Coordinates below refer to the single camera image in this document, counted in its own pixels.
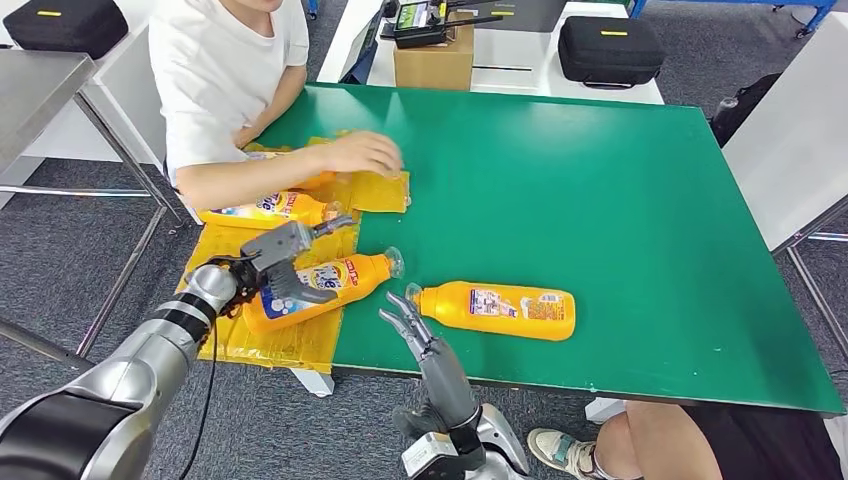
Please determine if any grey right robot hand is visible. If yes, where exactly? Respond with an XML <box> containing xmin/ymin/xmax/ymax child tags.
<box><xmin>378</xmin><ymin>291</ymin><xmax>482</xmax><ymax>442</ymax></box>

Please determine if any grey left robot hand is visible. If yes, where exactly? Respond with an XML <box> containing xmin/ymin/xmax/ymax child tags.
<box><xmin>239</xmin><ymin>215</ymin><xmax>356</xmax><ymax>306</ymax></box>

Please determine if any orange detergent bottle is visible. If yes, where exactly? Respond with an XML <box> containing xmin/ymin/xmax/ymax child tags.
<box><xmin>241</xmin><ymin>246</ymin><xmax>405</xmax><ymax>336</ymax></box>
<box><xmin>405</xmin><ymin>280</ymin><xmax>578</xmax><ymax>343</ymax></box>
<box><xmin>197</xmin><ymin>190</ymin><xmax>342</xmax><ymax>231</ymax></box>
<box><xmin>245</xmin><ymin>150</ymin><xmax>339</xmax><ymax>192</ymax></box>

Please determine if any yellow tape patch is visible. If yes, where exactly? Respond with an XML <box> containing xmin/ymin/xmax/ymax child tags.
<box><xmin>175</xmin><ymin>135</ymin><xmax>412</xmax><ymax>376</ymax></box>

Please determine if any person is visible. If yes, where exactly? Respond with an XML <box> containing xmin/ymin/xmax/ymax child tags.
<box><xmin>148</xmin><ymin>0</ymin><xmax>405</xmax><ymax>212</ymax></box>
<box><xmin>527</xmin><ymin>400</ymin><xmax>848</xmax><ymax>480</ymax></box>

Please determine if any dark blue panel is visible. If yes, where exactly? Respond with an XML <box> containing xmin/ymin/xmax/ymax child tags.
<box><xmin>339</xmin><ymin>9</ymin><xmax>384</xmax><ymax>86</ymax></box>

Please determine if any brown cardboard box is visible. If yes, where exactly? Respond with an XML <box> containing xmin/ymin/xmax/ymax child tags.
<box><xmin>394</xmin><ymin>26</ymin><xmax>476</xmax><ymax>93</ymax></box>

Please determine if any green topped table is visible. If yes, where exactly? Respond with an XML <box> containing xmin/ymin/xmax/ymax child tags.
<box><xmin>254</xmin><ymin>81</ymin><xmax>846</xmax><ymax>425</ymax></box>

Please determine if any black remote with antennas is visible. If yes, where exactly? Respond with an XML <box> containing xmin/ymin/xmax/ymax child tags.
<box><xmin>380</xmin><ymin>0</ymin><xmax>505</xmax><ymax>51</ymax></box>

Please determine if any white table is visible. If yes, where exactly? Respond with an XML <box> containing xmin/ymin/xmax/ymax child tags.
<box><xmin>316</xmin><ymin>0</ymin><xmax>666</xmax><ymax>106</ymax></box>

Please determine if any steel table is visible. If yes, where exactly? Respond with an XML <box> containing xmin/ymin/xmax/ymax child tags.
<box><xmin>0</xmin><ymin>50</ymin><xmax>183</xmax><ymax>384</ymax></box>

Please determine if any black case yellow label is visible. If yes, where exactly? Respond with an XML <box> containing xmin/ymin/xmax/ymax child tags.
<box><xmin>3</xmin><ymin>0</ymin><xmax>130</xmax><ymax>61</ymax></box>
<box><xmin>557</xmin><ymin>16</ymin><xmax>666</xmax><ymax>91</ymax></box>

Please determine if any dark grey flat case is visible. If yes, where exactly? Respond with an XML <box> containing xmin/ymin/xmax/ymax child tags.
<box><xmin>463</xmin><ymin>0</ymin><xmax>569</xmax><ymax>34</ymax></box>

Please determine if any black bag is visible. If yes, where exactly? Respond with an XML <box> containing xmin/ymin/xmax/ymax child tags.
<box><xmin>708</xmin><ymin>72</ymin><xmax>783</xmax><ymax>148</ymax></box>

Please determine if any grey table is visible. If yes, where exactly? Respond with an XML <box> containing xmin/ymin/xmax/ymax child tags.
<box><xmin>720</xmin><ymin>13</ymin><xmax>848</xmax><ymax>299</ymax></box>

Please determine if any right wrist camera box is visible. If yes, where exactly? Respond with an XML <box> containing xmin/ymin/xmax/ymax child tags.
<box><xmin>400</xmin><ymin>427</ymin><xmax>488</xmax><ymax>480</ymax></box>

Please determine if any blue metal frame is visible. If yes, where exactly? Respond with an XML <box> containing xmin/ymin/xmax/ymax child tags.
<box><xmin>627</xmin><ymin>0</ymin><xmax>837</xmax><ymax>38</ymax></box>

